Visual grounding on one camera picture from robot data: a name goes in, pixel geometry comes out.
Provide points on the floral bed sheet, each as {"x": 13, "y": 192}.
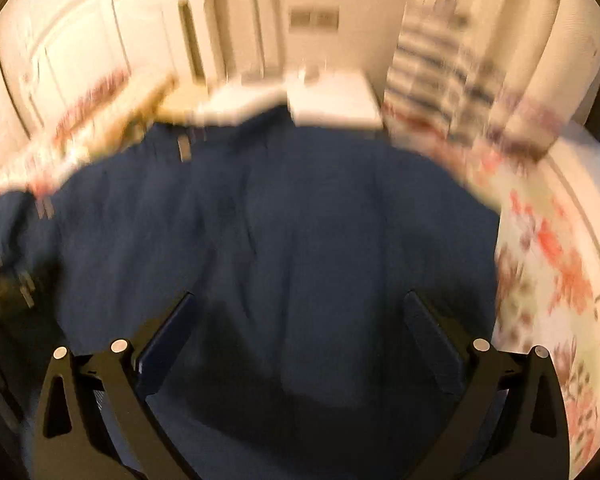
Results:
{"x": 545, "y": 260}

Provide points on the white nightstand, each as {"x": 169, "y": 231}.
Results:
{"x": 332, "y": 97}

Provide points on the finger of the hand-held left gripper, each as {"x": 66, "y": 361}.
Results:
{"x": 10, "y": 280}

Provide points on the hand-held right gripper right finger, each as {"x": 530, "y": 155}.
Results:
{"x": 430, "y": 332}

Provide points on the navy blue jacket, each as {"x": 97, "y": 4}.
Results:
{"x": 290, "y": 240}

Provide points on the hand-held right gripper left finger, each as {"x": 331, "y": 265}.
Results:
{"x": 166, "y": 342}

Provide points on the striped cloth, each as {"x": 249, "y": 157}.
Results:
{"x": 437, "y": 85}

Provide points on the cream padded headboard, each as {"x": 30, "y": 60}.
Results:
{"x": 540, "y": 50}

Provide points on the yellow wooden stand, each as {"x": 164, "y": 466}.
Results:
{"x": 145, "y": 110}

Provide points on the wall switch panel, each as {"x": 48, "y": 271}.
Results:
{"x": 314, "y": 17}

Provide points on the white cloth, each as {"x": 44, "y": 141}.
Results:
{"x": 240, "y": 102}

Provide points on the white panelled door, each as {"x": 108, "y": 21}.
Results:
{"x": 85, "y": 45}

